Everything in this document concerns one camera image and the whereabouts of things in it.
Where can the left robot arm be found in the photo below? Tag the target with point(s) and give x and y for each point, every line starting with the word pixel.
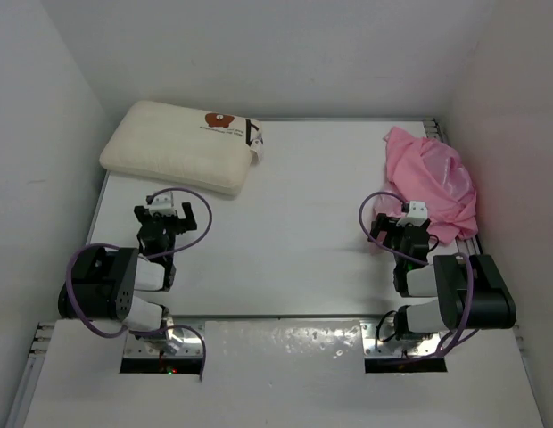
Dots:
pixel 104 281

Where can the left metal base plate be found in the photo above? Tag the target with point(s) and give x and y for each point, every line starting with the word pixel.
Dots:
pixel 181 342

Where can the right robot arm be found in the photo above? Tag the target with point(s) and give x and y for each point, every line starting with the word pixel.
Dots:
pixel 455 286

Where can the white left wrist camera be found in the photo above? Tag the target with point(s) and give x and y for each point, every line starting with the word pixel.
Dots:
pixel 162 204

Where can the cream pillow with bear print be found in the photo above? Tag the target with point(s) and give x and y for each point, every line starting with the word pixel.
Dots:
pixel 206 149

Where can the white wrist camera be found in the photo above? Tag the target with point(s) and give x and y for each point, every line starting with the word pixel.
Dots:
pixel 414 212
pixel 162 204

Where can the pink pillowcase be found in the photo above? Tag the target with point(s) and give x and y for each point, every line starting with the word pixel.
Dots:
pixel 425 169

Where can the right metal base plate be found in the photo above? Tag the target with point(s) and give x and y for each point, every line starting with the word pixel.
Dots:
pixel 377 346

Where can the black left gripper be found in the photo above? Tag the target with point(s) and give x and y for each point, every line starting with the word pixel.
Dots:
pixel 144 215

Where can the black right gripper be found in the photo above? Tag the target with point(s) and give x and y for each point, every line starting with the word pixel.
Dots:
pixel 381 225

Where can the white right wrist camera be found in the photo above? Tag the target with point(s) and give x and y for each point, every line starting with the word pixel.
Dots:
pixel 414 212

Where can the aluminium frame rail left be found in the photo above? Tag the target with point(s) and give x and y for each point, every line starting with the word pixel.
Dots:
pixel 29 378

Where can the metal base plate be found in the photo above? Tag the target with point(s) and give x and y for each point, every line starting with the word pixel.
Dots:
pixel 181 342
pixel 377 346

